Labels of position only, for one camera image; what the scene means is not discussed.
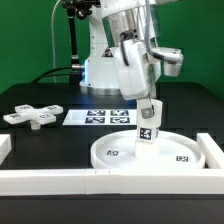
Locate white cross-shaped table base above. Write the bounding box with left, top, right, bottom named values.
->
left=3, top=104, right=63, bottom=130

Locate white round table top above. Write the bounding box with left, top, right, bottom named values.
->
left=91, top=130, right=205, bottom=170

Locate white left fence block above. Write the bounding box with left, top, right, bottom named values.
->
left=0, top=134, right=12, bottom=165

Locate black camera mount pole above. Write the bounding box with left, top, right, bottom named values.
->
left=61, top=0, right=101, bottom=70

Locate white front fence bar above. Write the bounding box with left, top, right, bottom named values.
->
left=0, top=169, right=224, bottom=196

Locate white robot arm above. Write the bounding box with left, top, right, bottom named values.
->
left=80, top=0, right=161, bottom=119

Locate black cable bundle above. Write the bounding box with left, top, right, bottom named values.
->
left=31, top=64, right=86, bottom=84

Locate white right fence bar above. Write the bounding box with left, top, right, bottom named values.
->
left=197, top=133, right=224, bottom=170

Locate white fence bar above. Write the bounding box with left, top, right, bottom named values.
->
left=197, top=133, right=224, bottom=170
left=0, top=169, right=224, bottom=196

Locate white thin cable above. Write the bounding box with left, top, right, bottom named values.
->
left=50, top=0, right=63, bottom=84

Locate white marker sheet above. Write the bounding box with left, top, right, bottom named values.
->
left=63, top=109, right=136, bottom=126

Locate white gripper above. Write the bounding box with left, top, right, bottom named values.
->
left=114, top=40, right=161, bottom=119

